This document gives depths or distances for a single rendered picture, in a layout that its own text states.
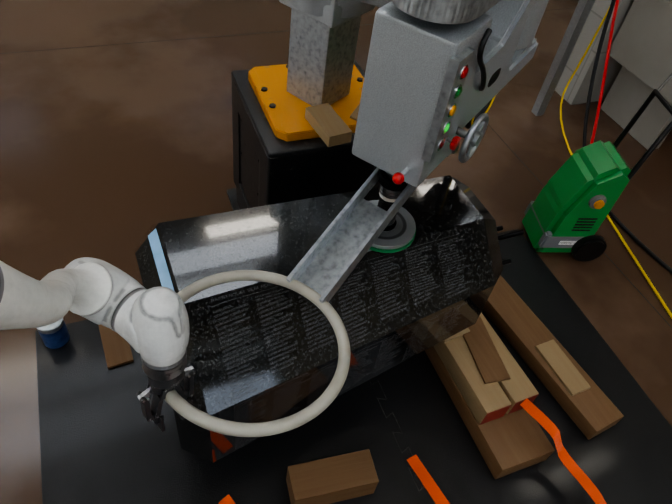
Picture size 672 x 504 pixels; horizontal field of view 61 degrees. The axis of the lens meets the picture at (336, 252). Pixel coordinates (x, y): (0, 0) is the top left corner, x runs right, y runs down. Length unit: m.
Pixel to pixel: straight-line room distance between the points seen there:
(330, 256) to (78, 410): 1.24
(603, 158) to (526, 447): 1.40
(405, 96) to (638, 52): 2.90
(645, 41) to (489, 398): 2.64
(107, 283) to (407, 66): 0.82
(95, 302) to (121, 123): 2.56
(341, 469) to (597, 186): 1.74
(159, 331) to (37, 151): 2.53
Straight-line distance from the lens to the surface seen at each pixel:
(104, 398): 2.42
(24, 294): 0.80
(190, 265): 1.71
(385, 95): 1.48
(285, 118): 2.31
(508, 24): 1.77
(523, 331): 2.69
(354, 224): 1.66
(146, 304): 1.09
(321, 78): 2.30
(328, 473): 2.12
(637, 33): 4.23
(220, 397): 1.70
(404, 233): 1.83
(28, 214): 3.17
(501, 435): 2.37
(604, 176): 2.95
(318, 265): 1.60
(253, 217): 1.84
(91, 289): 1.15
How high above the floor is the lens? 2.10
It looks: 47 degrees down
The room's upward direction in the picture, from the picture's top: 10 degrees clockwise
